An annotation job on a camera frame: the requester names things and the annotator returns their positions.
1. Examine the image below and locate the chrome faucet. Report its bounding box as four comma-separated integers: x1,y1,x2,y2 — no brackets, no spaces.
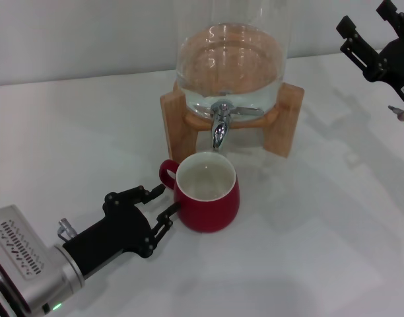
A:
209,102,236,151

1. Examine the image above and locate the red ceramic cup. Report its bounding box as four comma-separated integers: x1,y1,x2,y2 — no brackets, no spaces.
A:
158,151,242,234

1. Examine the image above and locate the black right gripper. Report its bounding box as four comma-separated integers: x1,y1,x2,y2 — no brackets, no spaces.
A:
336,0,404,100

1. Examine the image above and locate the wooden dispenser stand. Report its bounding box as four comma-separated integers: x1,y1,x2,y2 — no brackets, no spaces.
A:
159,81,304,161

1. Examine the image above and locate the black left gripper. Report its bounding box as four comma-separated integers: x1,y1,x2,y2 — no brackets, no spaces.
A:
62,184,182,278

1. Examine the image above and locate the glass water dispenser jar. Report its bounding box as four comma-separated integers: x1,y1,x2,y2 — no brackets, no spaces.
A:
174,0,292,120

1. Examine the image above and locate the metal plug connector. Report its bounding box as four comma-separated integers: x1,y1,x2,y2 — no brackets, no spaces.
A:
57,217,78,239
388,104,404,122

